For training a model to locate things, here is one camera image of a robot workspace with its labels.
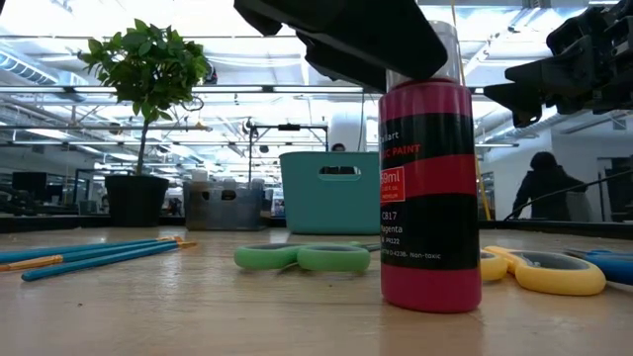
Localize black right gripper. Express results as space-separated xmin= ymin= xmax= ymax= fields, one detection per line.
xmin=483 ymin=0 xmax=633 ymax=129

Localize magenta paint bottle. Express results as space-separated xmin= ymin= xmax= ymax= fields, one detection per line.
xmin=377 ymin=20 xmax=484 ymax=314

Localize green scissors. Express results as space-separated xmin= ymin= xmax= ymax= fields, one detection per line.
xmin=232 ymin=240 xmax=382 ymax=273

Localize yellow scissors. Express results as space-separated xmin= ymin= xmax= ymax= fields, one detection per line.
xmin=479 ymin=245 xmax=607 ymax=298

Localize blue scissors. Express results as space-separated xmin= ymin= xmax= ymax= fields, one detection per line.
xmin=563 ymin=248 xmax=633 ymax=287

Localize person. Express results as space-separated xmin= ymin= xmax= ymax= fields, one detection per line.
xmin=510 ymin=150 xmax=590 ymax=223
xmin=319 ymin=141 xmax=361 ymax=176

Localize teal plastic bin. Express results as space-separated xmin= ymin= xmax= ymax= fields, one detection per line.
xmin=279 ymin=150 xmax=382 ymax=236

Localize potted green plant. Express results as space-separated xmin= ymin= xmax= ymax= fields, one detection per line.
xmin=76 ymin=18 xmax=214 ymax=229

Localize black metal stand frame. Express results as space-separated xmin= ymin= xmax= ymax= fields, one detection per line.
xmin=246 ymin=123 xmax=330 ymax=185

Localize thin black cable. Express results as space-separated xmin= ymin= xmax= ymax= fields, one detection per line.
xmin=502 ymin=169 xmax=633 ymax=222

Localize yellow cable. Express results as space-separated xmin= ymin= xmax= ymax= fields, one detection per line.
xmin=448 ymin=0 xmax=494 ymax=223

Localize black table frame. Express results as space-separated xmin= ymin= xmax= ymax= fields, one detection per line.
xmin=0 ymin=215 xmax=633 ymax=242

